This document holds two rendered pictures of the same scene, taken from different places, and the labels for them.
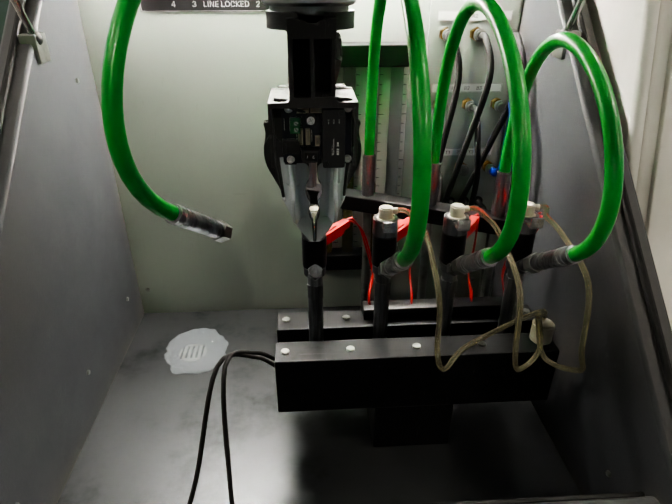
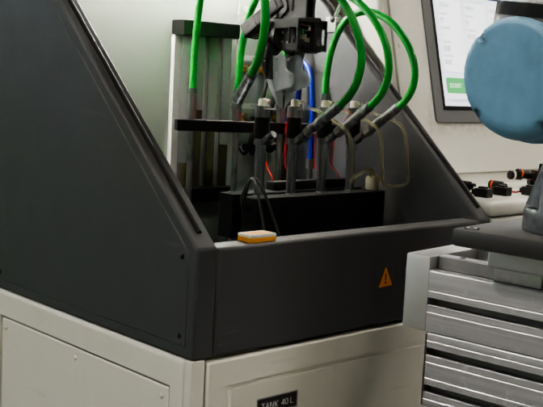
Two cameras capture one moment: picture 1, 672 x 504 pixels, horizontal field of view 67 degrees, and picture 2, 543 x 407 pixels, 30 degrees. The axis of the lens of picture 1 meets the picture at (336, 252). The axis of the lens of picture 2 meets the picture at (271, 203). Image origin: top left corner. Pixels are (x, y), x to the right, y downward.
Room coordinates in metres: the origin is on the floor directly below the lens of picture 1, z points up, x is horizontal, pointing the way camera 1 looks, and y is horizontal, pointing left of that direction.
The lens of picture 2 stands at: (-0.88, 1.16, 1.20)
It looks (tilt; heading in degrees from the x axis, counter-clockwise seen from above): 7 degrees down; 320
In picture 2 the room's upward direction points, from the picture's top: 3 degrees clockwise
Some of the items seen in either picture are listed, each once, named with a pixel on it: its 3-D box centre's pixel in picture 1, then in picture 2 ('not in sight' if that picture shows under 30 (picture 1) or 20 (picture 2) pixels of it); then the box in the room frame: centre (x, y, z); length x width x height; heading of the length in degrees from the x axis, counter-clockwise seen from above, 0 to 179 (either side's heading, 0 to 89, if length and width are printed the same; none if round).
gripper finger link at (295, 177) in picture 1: (297, 205); (284, 81); (0.45, 0.04, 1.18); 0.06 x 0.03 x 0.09; 4
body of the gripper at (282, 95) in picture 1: (311, 89); (295, 18); (0.44, 0.02, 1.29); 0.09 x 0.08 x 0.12; 4
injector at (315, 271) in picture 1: (315, 303); (263, 165); (0.50, 0.02, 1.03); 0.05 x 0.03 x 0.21; 4
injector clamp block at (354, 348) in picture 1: (407, 375); (303, 229); (0.52, -0.10, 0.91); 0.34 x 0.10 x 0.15; 94
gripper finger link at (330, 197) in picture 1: (330, 204); (296, 81); (0.45, 0.00, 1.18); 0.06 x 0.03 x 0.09; 4
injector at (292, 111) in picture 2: (383, 301); (296, 164); (0.51, -0.06, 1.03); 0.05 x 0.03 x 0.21; 4
